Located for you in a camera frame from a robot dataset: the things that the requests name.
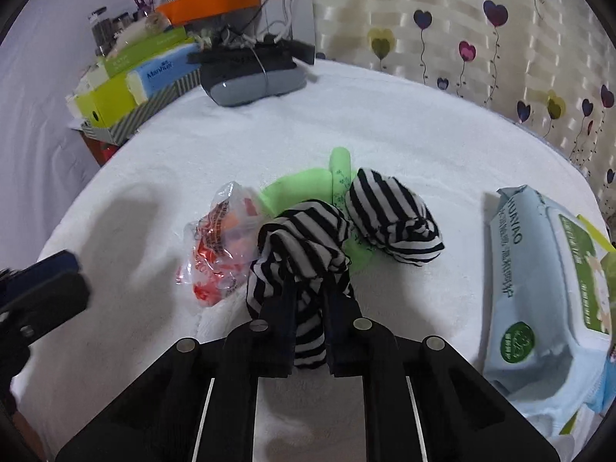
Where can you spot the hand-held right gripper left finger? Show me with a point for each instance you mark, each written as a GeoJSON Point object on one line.
{"type": "Point", "coordinates": [284, 317]}

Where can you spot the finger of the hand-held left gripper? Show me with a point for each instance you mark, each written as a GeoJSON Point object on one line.
{"type": "Point", "coordinates": [53, 263]}
{"type": "Point", "coordinates": [57, 298]}

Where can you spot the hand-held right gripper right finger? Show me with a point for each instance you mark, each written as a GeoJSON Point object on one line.
{"type": "Point", "coordinates": [339, 327]}

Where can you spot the black white striped sock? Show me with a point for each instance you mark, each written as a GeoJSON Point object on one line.
{"type": "Point", "coordinates": [385, 211]}
{"type": "Point", "coordinates": [298, 231]}

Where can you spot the yellow-green shallow box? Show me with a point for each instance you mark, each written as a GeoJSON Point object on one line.
{"type": "Point", "coordinates": [594, 233]}

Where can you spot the red printed plastic bag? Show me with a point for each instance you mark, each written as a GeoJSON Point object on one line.
{"type": "Point", "coordinates": [216, 245]}

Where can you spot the green rolled cloth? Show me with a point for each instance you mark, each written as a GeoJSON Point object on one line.
{"type": "Point", "coordinates": [298, 185]}

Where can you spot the white fleece table cover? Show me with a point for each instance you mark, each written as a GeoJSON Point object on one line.
{"type": "Point", "coordinates": [168, 163]}

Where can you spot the lime green box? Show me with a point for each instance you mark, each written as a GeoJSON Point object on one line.
{"type": "Point", "coordinates": [110, 103]}

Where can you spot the pale blue wet wipes pack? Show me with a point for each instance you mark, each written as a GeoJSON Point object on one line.
{"type": "Point", "coordinates": [524, 274]}

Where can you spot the blue tissue box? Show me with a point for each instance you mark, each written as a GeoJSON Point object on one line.
{"type": "Point", "coordinates": [163, 70]}

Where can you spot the black grey headset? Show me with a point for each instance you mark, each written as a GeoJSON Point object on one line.
{"type": "Point", "coordinates": [250, 86]}

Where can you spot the flat green box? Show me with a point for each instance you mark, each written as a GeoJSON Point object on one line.
{"type": "Point", "coordinates": [144, 48]}

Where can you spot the glass jar with dark lid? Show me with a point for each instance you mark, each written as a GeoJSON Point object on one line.
{"type": "Point", "coordinates": [101, 31]}

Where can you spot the orange box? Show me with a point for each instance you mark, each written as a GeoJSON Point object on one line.
{"type": "Point", "coordinates": [207, 2]}

